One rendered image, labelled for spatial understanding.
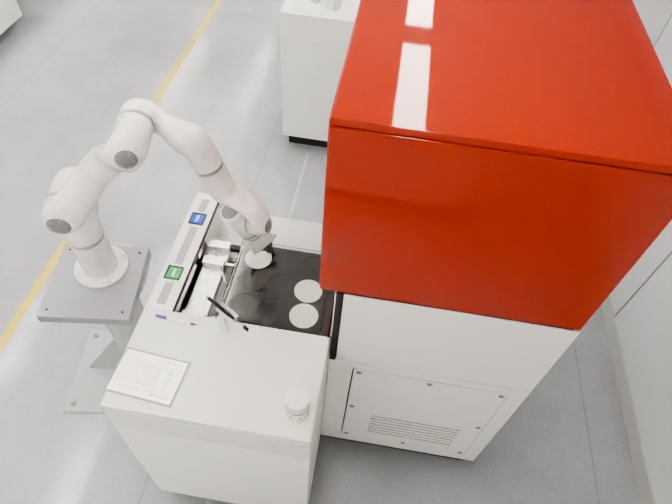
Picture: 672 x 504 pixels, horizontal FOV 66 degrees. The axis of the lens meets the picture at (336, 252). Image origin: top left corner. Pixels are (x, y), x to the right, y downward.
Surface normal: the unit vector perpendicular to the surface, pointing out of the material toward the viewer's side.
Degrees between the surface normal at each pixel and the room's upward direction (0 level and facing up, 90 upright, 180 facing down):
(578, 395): 0
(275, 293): 0
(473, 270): 90
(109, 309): 3
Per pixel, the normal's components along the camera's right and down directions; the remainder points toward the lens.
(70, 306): 0.07, -0.59
